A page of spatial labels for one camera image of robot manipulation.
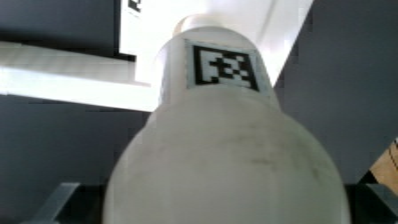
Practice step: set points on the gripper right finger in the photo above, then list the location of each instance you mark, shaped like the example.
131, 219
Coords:
381, 205

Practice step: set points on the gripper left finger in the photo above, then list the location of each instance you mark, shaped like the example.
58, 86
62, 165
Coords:
51, 209

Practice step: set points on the white lamp bulb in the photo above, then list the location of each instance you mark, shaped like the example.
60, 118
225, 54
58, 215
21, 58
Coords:
225, 165

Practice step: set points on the white lamp base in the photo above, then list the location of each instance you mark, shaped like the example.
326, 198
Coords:
268, 20

